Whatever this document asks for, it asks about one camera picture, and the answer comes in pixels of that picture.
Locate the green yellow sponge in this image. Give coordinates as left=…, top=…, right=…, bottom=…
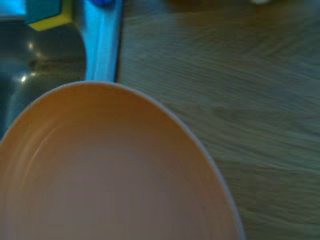
left=24, top=0, right=74, bottom=32

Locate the orange plate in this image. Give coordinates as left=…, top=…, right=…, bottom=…
left=0, top=81, right=247, bottom=240

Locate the stainless steel double sink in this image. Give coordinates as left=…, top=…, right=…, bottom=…
left=0, top=0, right=124, bottom=141

